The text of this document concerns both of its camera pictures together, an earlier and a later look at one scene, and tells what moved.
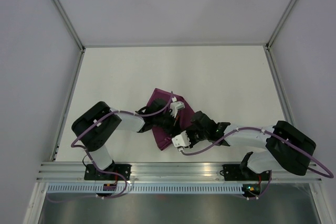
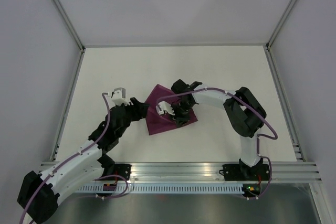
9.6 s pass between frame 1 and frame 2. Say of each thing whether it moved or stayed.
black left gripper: moved
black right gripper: moved
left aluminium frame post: stayed
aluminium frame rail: stayed
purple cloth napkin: moved
